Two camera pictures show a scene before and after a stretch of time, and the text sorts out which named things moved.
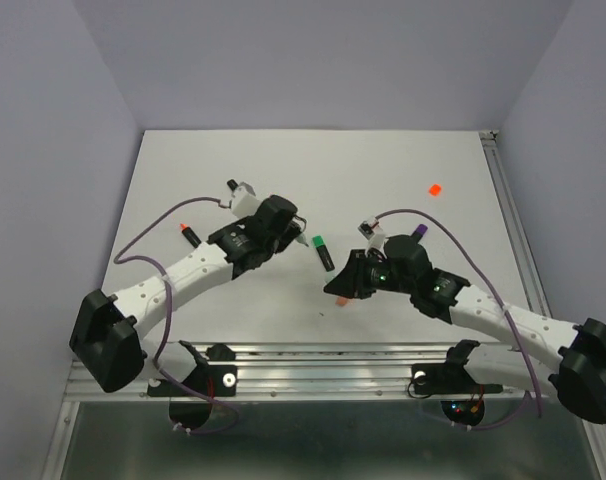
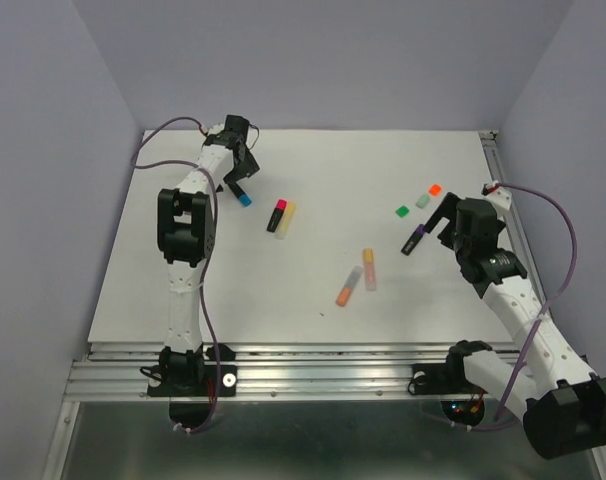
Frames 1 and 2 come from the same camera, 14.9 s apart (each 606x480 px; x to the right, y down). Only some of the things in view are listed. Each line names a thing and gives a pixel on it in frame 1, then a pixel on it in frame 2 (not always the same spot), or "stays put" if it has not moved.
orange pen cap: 435,190 stays put
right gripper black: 350,281 to 447,209
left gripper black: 288,237 to 246,168
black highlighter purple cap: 419,232 stays put
